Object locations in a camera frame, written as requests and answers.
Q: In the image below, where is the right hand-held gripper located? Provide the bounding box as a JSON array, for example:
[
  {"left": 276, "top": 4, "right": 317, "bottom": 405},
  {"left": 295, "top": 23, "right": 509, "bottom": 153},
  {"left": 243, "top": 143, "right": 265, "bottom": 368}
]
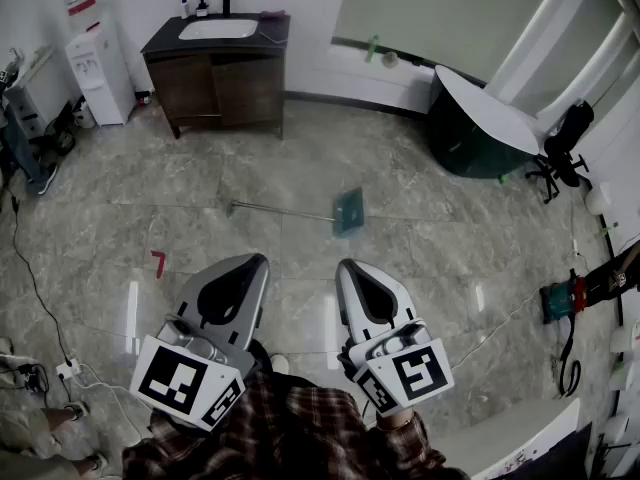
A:
[{"left": 333, "top": 259, "right": 456, "bottom": 416}]

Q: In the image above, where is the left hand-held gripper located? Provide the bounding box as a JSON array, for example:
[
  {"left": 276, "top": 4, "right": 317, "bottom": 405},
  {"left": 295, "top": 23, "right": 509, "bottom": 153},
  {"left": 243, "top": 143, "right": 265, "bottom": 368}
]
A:
[{"left": 128, "top": 253, "right": 272, "bottom": 432}]

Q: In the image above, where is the teal long-handled dustpan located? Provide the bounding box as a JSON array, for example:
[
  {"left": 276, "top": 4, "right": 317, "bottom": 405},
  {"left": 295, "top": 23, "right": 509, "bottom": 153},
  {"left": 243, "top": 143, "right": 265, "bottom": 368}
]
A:
[{"left": 224, "top": 186, "right": 365, "bottom": 240}]

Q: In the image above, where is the person's left forearm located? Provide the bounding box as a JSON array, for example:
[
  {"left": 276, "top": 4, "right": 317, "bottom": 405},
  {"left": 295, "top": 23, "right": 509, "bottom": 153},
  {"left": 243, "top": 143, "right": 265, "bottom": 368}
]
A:
[{"left": 122, "top": 407, "right": 236, "bottom": 480}]

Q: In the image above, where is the person's right forearm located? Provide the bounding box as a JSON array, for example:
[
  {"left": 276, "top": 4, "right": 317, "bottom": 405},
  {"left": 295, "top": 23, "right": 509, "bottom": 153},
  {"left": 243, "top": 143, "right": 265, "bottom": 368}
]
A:
[{"left": 372, "top": 410, "right": 451, "bottom": 480}]

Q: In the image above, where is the person's plaid shirt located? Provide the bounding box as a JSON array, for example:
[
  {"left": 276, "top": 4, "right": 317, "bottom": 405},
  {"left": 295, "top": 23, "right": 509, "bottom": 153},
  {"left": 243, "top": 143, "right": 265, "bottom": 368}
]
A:
[{"left": 219, "top": 370, "right": 381, "bottom": 480}]

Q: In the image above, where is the teal power tool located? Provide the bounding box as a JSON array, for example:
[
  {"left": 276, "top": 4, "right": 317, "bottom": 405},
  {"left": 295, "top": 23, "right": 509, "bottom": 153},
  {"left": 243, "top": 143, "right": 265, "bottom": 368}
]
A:
[{"left": 539, "top": 267, "right": 587, "bottom": 325}]

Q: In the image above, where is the white table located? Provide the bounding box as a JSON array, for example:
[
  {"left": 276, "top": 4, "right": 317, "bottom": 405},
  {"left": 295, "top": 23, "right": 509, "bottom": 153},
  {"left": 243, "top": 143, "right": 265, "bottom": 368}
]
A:
[{"left": 429, "top": 397, "right": 582, "bottom": 480}]

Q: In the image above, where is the dark wooden vanity cabinet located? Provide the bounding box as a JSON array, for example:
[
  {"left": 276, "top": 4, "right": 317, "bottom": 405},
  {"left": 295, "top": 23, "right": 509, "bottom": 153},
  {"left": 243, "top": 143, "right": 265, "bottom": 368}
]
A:
[{"left": 140, "top": 12, "right": 291, "bottom": 142}]

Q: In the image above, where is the green bin with white lid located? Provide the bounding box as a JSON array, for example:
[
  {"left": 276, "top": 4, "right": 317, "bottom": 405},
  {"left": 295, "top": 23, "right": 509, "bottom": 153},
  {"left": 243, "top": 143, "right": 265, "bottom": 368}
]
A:
[{"left": 428, "top": 64, "right": 541, "bottom": 180}]

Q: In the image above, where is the black bag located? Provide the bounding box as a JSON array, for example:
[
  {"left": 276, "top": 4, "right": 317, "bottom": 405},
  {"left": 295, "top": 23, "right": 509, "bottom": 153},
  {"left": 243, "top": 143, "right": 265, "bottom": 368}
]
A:
[{"left": 43, "top": 101, "right": 77, "bottom": 157}]

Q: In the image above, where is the white water dispenser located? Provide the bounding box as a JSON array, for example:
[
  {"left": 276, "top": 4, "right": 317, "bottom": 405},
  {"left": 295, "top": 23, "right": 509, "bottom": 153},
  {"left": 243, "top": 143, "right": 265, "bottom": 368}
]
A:
[{"left": 64, "top": 17, "right": 137, "bottom": 127}]

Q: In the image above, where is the black office chair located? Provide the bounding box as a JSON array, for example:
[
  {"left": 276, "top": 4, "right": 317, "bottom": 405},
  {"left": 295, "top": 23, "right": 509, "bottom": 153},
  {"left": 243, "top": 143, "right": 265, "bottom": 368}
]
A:
[{"left": 524, "top": 99, "right": 597, "bottom": 205}]

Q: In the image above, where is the white sink basin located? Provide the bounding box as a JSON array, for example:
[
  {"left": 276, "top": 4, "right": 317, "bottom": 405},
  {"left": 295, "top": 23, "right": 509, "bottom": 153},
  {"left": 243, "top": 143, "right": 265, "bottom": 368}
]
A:
[{"left": 178, "top": 17, "right": 260, "bottom": 42}]

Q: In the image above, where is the white drawer cabinet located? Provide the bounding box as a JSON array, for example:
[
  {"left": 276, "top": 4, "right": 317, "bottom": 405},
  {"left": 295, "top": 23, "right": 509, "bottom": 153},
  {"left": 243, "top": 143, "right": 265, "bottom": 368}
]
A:
[{"left": 3, "top": 46, "right": 57, "bottom": 140}]

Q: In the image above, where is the clear water jug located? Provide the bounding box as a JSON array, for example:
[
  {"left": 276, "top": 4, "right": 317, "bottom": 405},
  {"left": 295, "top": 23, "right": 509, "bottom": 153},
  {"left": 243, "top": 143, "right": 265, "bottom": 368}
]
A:
[{"left": 62, "top": 0, "right": 119, "bottom": 37}]

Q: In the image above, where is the white floor cable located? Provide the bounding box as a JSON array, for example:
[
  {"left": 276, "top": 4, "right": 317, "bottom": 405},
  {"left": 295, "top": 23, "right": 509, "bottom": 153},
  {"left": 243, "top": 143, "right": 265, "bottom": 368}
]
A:
[{"left": 77, "top": 362, "right": 154, "bottom": 449}]

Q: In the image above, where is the black floor cable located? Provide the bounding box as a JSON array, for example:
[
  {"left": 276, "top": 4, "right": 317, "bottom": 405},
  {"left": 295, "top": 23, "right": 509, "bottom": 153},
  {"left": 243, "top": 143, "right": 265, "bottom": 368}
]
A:
[{"left": 8, "top": 190, "right": 72, "bottom": 365}]

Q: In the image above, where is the black hose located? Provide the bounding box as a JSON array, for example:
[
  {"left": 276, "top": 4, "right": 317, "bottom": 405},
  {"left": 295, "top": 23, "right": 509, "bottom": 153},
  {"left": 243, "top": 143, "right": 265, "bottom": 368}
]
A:
[{"left": 557, "top": 316, "right": 582, "bottom": 398}]

